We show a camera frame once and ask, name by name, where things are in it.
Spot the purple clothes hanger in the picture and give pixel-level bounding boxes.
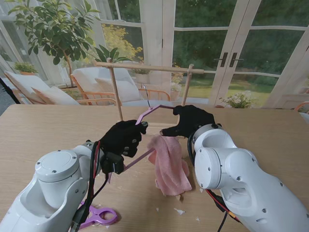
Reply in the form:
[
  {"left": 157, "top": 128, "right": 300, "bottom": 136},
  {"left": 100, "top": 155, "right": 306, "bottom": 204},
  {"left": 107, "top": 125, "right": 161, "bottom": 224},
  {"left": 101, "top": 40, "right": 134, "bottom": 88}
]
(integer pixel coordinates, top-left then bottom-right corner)
[{"left": 107, "top": 83, "right": 184, "bottom": 184}]

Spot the leafy potted tree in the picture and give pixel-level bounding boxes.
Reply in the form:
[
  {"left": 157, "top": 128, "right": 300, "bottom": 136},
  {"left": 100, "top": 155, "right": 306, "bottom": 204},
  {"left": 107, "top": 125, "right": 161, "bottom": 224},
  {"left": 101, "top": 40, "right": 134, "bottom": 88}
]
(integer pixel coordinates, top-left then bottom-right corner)
[{"left": 8, "top": 0, "right": 102, "bottom": 89}]

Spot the white flowering pot plant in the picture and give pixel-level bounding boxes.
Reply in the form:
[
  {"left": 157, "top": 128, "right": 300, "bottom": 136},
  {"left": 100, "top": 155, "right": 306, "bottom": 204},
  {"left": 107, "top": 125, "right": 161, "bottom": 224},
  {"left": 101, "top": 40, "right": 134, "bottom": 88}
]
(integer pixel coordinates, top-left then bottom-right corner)
[{"left": 218, "top": 90, "right": 258, "bottom": 109}]

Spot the small green pot plant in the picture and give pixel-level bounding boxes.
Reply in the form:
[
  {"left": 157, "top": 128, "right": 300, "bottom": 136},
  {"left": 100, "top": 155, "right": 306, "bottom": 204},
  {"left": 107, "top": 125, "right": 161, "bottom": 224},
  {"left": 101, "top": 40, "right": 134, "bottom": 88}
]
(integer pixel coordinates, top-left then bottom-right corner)
[{"left": 13, "top": 61, "right": 38, "bottom": 76}]

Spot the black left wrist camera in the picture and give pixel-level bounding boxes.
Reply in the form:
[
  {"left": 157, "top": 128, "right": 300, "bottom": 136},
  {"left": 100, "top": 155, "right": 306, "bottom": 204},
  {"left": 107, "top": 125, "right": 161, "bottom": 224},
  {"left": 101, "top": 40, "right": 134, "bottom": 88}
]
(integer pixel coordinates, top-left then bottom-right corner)
[{"left": 101, "top": 152, "right": 125, "bottom": 174}]

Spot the dark door handle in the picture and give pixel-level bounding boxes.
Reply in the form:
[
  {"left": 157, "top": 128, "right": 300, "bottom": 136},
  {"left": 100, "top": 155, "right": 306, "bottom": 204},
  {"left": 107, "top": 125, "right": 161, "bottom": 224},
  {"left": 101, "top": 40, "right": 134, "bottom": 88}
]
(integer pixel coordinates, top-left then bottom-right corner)
[
  {"left": 213, "top": 52, "right": 229, "bottom": 68},
  {"left": 229, "top": 52, "right": 244, "bottom": 68}
]

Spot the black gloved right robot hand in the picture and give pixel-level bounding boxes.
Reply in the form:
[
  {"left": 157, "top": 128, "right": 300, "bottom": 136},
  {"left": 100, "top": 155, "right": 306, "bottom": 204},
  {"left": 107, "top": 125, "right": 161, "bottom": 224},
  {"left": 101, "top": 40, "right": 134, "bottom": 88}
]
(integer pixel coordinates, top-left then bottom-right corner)
[{"left": 159, "top": 104, "right": 222, "bottom": 140}]

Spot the purple plastic clothes peg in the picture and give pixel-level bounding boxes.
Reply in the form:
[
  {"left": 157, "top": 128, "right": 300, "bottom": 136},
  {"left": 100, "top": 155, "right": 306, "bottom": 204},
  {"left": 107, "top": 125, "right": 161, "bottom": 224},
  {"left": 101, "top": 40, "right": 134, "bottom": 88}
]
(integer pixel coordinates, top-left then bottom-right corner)
[{"left": 79, "top": 204, "right": 118, "bottom": 229}]

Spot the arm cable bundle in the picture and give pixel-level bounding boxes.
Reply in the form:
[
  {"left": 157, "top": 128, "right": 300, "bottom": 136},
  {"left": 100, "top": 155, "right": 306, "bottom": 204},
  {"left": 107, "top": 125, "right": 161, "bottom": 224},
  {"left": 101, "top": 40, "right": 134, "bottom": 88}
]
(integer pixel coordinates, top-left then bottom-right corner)
[
  {"left": 187, "top": 131, "right": 242, "bottom": 232},
  {"left": 72, "top": 141, "right": 109, "bottom": 232}
]

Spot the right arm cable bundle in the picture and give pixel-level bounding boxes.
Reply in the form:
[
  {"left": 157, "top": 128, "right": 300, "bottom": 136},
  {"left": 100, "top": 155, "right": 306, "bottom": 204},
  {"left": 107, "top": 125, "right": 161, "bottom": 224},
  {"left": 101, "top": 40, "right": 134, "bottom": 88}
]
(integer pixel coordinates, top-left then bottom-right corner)
[{"left": 187, "top": 131, "right": 242, "bottom": 232}]

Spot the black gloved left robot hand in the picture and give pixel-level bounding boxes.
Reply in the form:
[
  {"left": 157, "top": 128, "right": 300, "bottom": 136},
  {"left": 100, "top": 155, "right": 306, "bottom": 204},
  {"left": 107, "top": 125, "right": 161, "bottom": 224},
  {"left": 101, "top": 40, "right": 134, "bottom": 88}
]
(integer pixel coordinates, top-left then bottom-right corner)
[{"left": 98, "top": 119, "right": 148, "bottom": 159}]

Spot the wooden hanging rack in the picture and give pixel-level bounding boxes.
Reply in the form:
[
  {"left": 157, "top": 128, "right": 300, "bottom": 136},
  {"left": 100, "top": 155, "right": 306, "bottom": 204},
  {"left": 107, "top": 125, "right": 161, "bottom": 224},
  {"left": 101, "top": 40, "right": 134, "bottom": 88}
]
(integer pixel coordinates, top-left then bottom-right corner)
[{"left": 93, "top": 58, "right": 205, "bottom": 138}]

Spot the white cushioned lounge chair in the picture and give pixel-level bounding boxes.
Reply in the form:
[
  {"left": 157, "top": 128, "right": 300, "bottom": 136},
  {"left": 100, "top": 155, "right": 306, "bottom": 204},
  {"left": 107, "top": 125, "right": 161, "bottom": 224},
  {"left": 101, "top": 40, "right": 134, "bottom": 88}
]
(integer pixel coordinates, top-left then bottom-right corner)
[
  {"left": 70, "top": 67, "right": 171, "bottom": 107},
  {"left": 3, "top": 70, "right": 82, "bottom": 106}
]

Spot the pink square towel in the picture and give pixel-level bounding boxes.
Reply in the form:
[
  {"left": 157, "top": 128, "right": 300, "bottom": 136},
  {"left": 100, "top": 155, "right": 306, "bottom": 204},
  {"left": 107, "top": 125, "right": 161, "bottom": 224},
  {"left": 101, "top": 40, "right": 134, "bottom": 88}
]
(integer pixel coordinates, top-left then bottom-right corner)
[{"left": 146, "top": 134, "right": 193, "bottom": 201}]

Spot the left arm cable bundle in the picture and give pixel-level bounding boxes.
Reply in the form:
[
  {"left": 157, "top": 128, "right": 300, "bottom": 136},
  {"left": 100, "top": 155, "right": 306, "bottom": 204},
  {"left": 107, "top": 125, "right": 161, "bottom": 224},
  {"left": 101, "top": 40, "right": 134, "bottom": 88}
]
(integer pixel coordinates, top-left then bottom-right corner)
[{"left": 72, "top": 141, "right": 109, "bottom": 232}]

